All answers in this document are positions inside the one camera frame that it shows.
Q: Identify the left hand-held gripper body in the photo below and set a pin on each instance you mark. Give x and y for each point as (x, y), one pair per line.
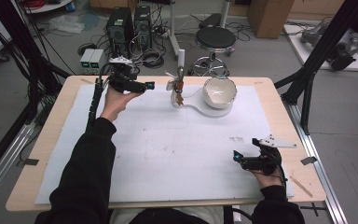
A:
(124, 82)

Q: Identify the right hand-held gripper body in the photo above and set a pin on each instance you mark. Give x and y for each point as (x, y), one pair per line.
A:
(267, 161)

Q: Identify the wooden figure toy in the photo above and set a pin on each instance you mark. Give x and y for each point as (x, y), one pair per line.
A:
(170, 85)

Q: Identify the person's right hand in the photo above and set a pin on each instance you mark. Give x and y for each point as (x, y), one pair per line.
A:
(270, 180)

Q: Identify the person's left hand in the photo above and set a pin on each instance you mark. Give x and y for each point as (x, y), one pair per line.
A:
(115, 104)

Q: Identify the grey power supply unit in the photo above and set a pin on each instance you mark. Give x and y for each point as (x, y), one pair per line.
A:
(86, 60)
(97, 59)

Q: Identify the black tape piece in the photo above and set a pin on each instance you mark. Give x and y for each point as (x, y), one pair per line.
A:
(31, 161)
(309, 160)

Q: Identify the thin wooden stick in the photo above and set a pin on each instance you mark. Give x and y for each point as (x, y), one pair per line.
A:
(301, 186)

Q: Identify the large black computer tower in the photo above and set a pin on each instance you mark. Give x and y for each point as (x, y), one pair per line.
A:
(119, 31)

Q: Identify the small black computer tower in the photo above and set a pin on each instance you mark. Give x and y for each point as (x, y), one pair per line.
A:
(142, 26)

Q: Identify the white metal stand leg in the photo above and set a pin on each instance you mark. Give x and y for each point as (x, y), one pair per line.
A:
(173, 28)

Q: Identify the white bowl with gold rim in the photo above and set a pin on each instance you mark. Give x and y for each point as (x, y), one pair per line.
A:
(219, 93)

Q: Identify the black tape cross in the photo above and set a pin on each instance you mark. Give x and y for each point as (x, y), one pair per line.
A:
(314, 209)

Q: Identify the black round stool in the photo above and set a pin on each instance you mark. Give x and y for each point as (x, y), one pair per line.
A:
(216, 37)

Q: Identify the clear plastic bag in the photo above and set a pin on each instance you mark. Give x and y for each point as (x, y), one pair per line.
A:
(65, 24)

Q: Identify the person's lap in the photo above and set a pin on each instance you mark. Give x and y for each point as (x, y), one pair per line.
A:
(174, 216)

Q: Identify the white board with robot parts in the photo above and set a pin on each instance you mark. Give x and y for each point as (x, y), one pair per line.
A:
(329, 46)

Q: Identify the brown cardboard box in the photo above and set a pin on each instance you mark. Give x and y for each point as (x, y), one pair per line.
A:
(270, 18)

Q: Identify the aluminium rail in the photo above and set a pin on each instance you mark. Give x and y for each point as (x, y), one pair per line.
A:
(3, 165)
(320, 174)

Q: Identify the black metal frame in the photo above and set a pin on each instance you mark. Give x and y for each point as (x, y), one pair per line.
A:
(317, 56)
(18, 46)

